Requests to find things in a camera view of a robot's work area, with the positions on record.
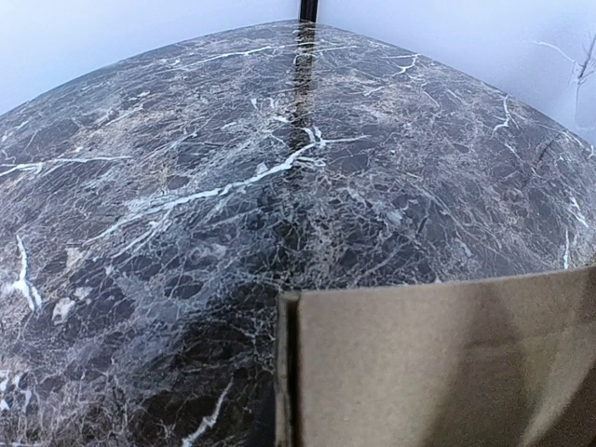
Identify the brown cardboard box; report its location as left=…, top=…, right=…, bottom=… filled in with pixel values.
left=275, top=267, right=595, bottom=446

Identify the black right frame post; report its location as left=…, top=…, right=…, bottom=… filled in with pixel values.
left=299, top=0, right=318, bottom=22

